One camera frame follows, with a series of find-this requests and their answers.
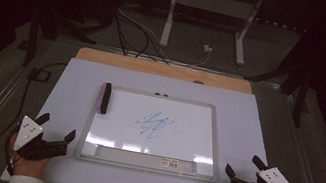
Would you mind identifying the purple and black eraser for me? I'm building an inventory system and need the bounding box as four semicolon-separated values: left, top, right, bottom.
95;81;114;116

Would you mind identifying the white plug with cable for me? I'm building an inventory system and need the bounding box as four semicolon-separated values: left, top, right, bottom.
169;38;215;71

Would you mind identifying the power strip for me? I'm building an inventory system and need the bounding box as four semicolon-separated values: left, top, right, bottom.
253;17;308;34

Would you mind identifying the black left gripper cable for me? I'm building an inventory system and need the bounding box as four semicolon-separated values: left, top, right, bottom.
0;51;69;183

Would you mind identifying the white sheet table cover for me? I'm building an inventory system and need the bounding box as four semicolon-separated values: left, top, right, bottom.
0;49;302;183

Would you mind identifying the white whiteboard with grey frame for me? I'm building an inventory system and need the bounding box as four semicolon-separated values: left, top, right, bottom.
73;81;231;183

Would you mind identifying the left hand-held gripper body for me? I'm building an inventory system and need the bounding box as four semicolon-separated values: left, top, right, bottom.
10;114;74;168

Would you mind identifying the person's left hand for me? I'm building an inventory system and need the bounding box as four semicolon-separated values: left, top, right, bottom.
2;132;55;183

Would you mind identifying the black floor cables bundle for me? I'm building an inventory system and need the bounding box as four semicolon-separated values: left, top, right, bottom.
90;0;180;65

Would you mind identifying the black tripod stand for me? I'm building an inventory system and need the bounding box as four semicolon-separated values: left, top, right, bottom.
237;52;319;130
13;0;102;79

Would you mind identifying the white metal stand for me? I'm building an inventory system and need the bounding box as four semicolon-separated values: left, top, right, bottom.
157;0;266;69

